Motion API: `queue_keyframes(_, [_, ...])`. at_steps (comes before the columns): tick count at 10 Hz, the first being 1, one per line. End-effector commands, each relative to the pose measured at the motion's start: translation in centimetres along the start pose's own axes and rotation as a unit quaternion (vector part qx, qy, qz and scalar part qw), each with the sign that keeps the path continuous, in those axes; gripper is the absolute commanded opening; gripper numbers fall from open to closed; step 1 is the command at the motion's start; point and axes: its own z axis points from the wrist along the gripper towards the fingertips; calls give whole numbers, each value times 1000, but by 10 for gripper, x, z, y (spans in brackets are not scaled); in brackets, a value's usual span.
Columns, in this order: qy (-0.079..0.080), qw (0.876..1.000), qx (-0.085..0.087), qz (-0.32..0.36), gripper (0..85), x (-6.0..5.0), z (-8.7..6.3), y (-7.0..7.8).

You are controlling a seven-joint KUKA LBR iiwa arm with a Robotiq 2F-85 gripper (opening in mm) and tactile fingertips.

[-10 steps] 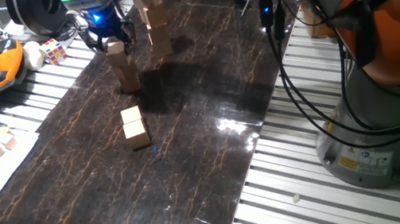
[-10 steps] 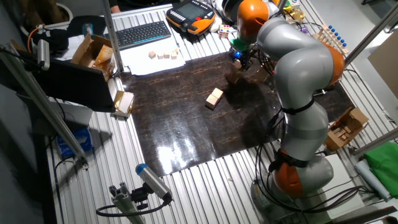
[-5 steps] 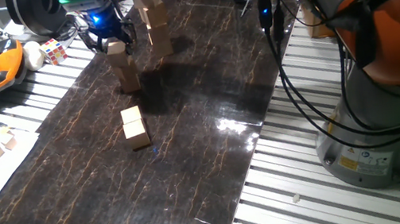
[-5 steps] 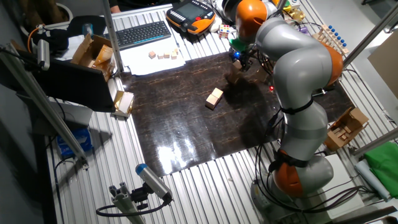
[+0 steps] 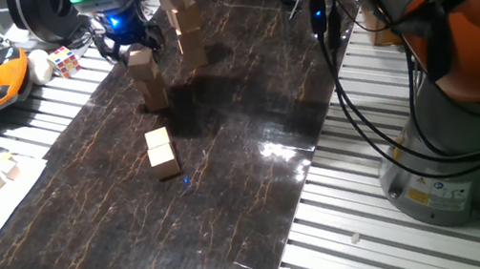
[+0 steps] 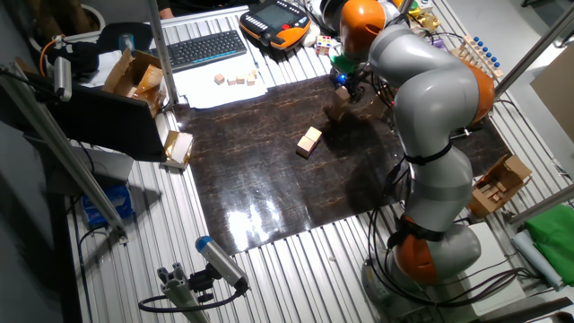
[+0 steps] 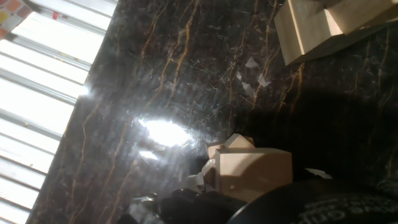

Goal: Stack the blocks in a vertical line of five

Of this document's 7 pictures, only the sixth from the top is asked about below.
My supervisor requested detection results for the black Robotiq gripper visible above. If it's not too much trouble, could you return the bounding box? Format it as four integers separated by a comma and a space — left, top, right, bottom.
330, 71, 369, 104

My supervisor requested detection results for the colourful Rubik's cube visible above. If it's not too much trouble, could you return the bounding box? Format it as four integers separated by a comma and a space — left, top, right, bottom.
315, 34, 334, 57

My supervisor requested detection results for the white rounded object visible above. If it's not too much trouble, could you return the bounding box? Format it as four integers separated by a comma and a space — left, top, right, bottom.
302, 24, 321, 48

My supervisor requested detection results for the black filament spool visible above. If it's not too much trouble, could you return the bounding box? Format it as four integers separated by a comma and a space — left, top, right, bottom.
318, 0, 345, 32

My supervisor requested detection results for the black orange teach pendant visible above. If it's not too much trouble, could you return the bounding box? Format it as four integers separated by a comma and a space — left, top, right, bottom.
239, 0, 313, 51

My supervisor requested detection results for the golden metal object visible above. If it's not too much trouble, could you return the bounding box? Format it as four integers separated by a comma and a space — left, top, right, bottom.
411, 12, 442, 36

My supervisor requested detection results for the yellow green emergency button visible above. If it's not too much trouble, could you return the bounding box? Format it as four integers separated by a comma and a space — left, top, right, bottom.
392, 0, 422, 21

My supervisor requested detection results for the dark marble pattern mat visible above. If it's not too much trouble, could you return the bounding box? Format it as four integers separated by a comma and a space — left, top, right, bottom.
172, 74, 512, 257

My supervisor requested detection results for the white paper sheet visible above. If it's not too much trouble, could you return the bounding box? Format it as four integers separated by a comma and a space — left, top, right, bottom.
171, 52, 269, 110

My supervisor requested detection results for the wooden rack with blue caps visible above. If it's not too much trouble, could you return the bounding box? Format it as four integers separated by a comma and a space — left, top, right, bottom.
449, 35, 505, 81

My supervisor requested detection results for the black computer keyboard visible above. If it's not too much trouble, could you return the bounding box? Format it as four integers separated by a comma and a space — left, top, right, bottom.
149, 30, 248, 74

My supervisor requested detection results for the white gold foil box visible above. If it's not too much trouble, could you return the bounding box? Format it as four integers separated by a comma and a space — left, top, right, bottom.
160, 129, 196, 171

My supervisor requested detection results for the cardboard box with wooden pieces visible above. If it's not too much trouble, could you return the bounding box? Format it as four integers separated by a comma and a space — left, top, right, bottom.
466, 153, 534, 220

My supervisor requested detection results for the brown cardboard panel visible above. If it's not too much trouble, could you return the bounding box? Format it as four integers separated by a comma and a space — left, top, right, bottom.
528, 44, 574, 145

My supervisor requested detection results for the open brown cardboard box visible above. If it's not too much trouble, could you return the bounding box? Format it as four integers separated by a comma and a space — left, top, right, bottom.
101, 48, 168, 119

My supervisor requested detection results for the white base board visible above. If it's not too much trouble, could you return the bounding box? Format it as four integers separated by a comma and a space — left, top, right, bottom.
448, 221, 526, 317

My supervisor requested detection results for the blue translucent cup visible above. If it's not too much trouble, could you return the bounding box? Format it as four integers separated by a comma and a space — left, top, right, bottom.
117, 32, 136, 56

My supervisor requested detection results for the black flat panel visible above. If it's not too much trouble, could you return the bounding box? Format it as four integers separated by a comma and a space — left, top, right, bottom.
42, 83, 168, 163

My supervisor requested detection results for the grey flat box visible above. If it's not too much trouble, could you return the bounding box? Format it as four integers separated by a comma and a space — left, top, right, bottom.
69, 144, 135, 186

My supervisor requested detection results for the white rolled sheet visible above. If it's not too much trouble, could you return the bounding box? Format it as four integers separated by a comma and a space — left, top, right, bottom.
510, 228, 565, 292

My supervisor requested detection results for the green cloth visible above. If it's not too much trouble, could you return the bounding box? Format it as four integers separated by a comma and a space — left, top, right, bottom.
524, 204, 574, 288

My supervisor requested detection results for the black fabric bag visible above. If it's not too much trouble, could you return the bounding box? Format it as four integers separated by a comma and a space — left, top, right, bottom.
44, 22, 154, 76

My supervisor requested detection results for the short aluminium profile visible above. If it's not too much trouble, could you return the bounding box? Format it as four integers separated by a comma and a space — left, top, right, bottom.
156, 262, 212, 323

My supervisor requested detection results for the blue plastic packet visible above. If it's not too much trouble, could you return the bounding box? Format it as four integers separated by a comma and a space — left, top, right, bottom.
80, 183, 135, 230

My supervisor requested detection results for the black flat bar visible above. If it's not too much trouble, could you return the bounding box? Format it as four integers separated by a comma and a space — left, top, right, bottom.
474, 295, 574, 323

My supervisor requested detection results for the green wrist mount adapter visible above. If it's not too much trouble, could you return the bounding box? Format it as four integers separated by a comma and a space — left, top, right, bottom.
329, 52, 360, 75

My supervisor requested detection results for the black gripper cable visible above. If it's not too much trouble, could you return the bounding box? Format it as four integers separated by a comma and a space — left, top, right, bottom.
361, 71, 400, 113

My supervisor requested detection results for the black cable with plug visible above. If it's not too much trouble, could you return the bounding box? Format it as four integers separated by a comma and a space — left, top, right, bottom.
383, 150, 412, 212

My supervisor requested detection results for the silver camera with blue cap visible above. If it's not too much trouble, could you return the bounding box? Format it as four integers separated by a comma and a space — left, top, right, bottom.
194, 234, 250, 293

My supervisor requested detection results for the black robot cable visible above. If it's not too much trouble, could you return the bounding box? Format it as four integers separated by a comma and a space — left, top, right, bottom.
365, 205, 542, 311

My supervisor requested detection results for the aluminium frame beam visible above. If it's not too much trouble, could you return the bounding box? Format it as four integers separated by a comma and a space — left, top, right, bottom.
0, 62, 130, 246
508, 182, 574, 229

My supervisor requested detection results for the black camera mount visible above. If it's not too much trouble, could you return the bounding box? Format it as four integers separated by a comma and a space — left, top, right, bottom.
187, 265, 217, 304

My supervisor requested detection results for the black camera cable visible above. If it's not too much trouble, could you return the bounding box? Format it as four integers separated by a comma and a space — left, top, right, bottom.
137, 277, 248, 314

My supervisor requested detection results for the silver depth camera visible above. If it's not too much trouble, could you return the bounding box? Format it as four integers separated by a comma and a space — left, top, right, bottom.
52, 56, 74, 103

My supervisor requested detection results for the orange cable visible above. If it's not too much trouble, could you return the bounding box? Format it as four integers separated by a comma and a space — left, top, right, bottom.
39, 34, 66, 78

